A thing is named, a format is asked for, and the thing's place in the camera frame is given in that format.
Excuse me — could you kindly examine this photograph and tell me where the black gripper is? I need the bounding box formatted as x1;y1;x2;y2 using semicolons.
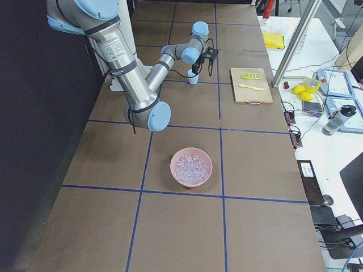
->
191;53;205;74

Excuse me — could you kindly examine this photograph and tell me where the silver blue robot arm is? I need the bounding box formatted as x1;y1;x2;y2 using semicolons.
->
47;1;209;131

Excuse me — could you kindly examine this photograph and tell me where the light blue paper cup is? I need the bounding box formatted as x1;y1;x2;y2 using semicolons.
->
188;69;199;85

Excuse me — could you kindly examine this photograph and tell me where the clear ice cubes pile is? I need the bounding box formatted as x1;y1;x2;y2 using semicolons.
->
171;154;212;186

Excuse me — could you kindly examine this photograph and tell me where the bamboo cutting board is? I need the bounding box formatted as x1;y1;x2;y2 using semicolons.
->
230;67;273;105

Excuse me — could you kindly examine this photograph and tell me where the yellow plastic knife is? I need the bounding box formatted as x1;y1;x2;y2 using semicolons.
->
238;84;265;91

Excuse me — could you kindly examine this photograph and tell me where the yellow cloth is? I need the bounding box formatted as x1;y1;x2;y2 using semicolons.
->
262;31;285;50

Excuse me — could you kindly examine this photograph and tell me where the pink bowl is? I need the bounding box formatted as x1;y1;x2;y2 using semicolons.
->
170;147;213;188

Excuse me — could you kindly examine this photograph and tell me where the whole lemon left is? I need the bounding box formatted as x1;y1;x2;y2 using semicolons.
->
293;85;305;95

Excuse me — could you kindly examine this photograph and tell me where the whole lemon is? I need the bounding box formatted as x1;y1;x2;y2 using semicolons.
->
299;92;312;102
293;85;305;95

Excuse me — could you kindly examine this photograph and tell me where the whole lemon right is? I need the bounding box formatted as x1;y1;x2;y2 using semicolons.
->
299;92;312;102

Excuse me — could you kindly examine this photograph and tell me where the yellow tape roll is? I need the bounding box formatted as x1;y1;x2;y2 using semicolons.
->
303;78;320;94

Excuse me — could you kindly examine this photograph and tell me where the purple notebook stack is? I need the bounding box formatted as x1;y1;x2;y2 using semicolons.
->
302;101;323;117

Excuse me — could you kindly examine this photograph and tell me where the teach pendant upper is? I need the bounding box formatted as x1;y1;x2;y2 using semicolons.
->
316;69;355;98

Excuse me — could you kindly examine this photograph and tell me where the teach pendant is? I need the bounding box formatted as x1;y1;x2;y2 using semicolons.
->
322;97;362;135
316;69;355;98

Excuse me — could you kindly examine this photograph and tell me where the clear water bottle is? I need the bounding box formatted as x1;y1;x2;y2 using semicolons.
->
322;105;357;135

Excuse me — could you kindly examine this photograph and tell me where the teach pendant lower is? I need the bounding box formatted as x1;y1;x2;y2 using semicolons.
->
322;97;362;135

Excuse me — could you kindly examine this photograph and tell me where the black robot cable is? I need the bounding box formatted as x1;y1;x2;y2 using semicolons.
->
170;67;193;79

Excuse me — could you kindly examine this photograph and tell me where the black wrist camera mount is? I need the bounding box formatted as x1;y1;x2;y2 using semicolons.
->
201;46;218;77

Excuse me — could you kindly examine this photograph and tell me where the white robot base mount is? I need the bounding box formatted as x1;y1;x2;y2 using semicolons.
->
104;0;153;93

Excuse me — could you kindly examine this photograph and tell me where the aluminium frame post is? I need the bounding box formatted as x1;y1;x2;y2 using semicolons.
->
271;0;322;87

